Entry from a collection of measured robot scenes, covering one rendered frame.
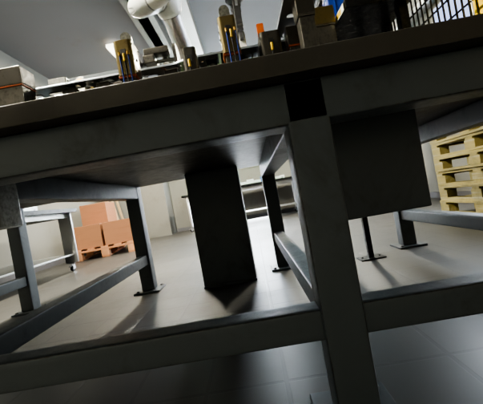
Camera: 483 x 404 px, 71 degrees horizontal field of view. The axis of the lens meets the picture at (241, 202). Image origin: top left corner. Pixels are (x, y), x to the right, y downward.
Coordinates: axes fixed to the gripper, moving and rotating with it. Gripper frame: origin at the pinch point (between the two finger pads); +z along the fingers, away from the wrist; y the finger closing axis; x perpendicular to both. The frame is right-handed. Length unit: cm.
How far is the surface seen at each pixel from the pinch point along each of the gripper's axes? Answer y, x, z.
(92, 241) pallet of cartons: -360, -236, 81
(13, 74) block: 21, -78, 6
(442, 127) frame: -13, 79, 45
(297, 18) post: 39.8, 12.9, 14.2
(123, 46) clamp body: 22.0, -40.1, 4.1
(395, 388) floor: 60, 14, 107
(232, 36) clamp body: 25.5, -4.7, 9.2
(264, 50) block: 23.6, 4.7, 14.7
